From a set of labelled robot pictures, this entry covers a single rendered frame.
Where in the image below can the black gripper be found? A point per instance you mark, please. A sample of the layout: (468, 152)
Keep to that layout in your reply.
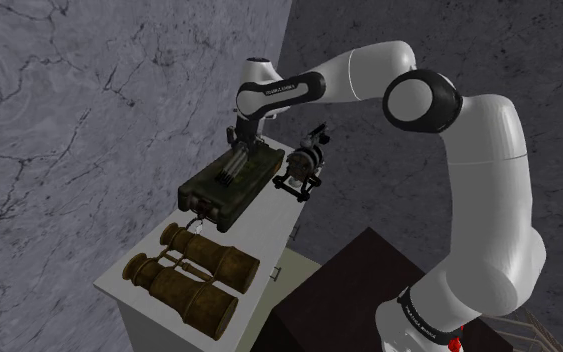
(247, 130)

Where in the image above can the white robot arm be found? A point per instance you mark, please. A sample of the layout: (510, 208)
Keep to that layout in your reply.
(486, 209)

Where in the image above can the dark green case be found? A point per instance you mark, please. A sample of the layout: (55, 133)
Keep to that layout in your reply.
(252, 183)

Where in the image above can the white cabinet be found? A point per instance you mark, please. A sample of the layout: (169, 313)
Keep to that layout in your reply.
(266, 229)

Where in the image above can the brass binoculars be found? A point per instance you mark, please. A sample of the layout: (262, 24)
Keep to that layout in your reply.
(198, 282)

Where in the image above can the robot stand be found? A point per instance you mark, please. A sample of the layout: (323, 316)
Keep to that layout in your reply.
(344, 287)

